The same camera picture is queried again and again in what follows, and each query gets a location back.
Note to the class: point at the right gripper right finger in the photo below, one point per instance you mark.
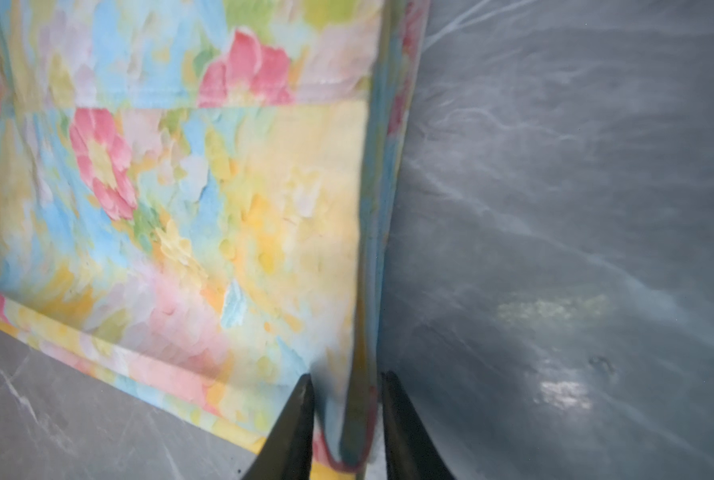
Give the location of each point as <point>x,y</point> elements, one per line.
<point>409,450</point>

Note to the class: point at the floral pastel skirt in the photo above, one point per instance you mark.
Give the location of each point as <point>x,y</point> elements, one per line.
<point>195,200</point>

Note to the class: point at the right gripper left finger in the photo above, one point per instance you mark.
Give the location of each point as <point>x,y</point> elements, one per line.
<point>287,453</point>

